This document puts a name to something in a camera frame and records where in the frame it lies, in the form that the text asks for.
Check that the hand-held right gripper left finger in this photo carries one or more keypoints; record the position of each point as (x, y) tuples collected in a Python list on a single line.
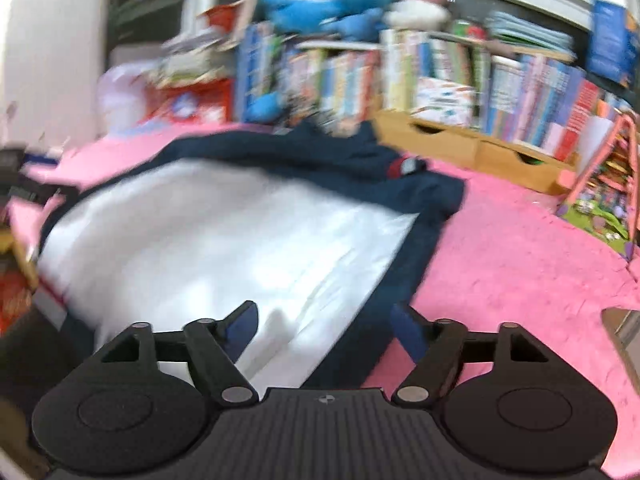
[(242, 327)]

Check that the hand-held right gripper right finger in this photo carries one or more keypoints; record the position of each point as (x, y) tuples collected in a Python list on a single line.
[(407, 332)]

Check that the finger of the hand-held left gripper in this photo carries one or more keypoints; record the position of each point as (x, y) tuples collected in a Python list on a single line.
[(40, 192)]

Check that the navy and white jacket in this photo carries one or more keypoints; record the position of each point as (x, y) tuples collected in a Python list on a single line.
[(225, 240)]

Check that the red printed packet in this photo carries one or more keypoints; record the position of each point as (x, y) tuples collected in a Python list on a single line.
[(15, 300)]

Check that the pink bunny print blanket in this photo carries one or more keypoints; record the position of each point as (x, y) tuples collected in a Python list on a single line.
[(500, 270)]

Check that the white paper sheets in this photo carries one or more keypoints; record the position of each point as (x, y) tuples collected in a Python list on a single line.
[(122, 95)]

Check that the red plastic crate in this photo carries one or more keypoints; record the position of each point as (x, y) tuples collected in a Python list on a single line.
[(200, 105)]

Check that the wooden drawer organizer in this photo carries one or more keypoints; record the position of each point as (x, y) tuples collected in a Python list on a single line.
[(450, 145)]

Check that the stack of papers and workbooks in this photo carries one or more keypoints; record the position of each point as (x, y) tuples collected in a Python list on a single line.
[(195, 60)]

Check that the white framed window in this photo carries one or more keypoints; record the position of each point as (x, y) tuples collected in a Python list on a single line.
[(145, 15)]

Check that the blue plush ball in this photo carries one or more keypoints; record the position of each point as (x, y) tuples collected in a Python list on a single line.
[(264, 107)]

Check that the miniature bicycle model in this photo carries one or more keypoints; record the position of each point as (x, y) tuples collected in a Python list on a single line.
[(320, 120)]

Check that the white pencil print box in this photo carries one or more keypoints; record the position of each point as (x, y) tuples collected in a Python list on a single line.
[(442, 102)]

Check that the pink toy house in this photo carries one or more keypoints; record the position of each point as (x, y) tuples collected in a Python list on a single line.
[(600, 195)]

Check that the row of tall blue books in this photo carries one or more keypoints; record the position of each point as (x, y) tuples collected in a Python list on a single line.
[(255, 70)]

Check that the red mesh basket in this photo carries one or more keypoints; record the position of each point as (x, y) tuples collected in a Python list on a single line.
[(225, 17)]

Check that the row of colourful books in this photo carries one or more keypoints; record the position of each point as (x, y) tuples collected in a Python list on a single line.
[(330, 85)]

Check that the row of blue red books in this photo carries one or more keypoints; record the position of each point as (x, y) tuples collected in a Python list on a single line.
[(550, 105)]

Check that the row of green spine books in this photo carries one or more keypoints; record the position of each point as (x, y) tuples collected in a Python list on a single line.
[(435, 55)]

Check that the small blue plush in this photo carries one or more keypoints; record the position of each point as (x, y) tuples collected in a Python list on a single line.
[(360, 25)]

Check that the blue whale plush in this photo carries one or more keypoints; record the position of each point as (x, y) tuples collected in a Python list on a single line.
[(295, 10)]

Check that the stack of light blue folders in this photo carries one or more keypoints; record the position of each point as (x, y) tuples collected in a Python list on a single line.
[(530, 35)]

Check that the blue card box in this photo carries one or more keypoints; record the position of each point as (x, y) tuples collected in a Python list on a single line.
[(610, 40)]

